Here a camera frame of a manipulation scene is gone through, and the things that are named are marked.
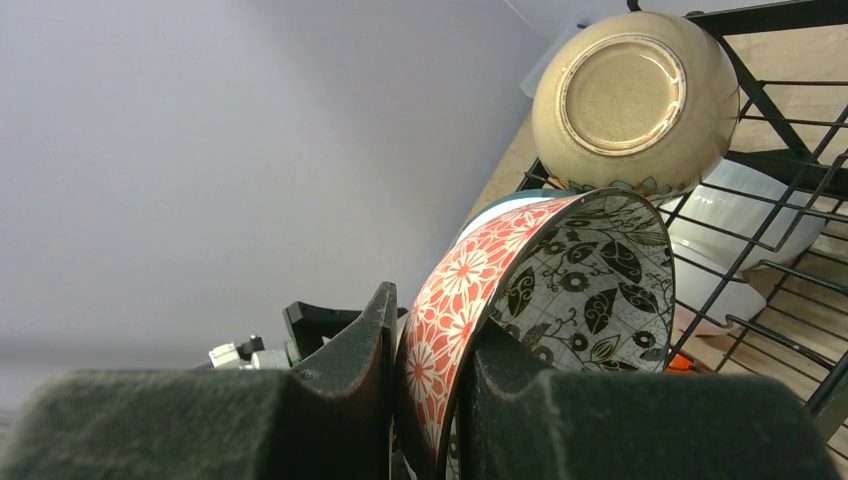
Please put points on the black wire dish rack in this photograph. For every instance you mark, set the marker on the black wire dish rack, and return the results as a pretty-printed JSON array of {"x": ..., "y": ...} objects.
[{"x": 790, "y": 59}]

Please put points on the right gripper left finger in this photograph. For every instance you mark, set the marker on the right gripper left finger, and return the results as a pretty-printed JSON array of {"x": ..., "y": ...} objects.
[{"x": 328, "y": 417}]

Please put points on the grey floral black bowl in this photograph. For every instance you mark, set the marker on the grey floral black bowl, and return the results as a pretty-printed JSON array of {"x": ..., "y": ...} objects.
[{"x": 585, "y": 282}]

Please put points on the orange white bowl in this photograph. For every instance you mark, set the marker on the orange white bowl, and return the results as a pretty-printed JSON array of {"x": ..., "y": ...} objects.
[{"x": 682, "y": 363}]

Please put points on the teal white bowl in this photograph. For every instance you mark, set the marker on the teal white bowl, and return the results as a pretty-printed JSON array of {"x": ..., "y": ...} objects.
[{"x": 508, "y": 203}]

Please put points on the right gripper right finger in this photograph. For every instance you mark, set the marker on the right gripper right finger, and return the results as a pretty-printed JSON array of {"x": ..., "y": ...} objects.
[{"x": 519, "y": 418}]

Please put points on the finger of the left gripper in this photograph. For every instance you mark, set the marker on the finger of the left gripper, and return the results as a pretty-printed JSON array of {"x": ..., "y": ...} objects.
[{"x": 310, "y": 327}]

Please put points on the cream beige bowl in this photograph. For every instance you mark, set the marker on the cream beige bowl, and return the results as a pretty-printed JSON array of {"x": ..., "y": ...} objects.
[{"x": 644, "y": 101}]

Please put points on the white ribbed bowl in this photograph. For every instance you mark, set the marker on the white ribbed bowl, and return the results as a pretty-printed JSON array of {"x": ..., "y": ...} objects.
[{"x": 729, "y": 207}]

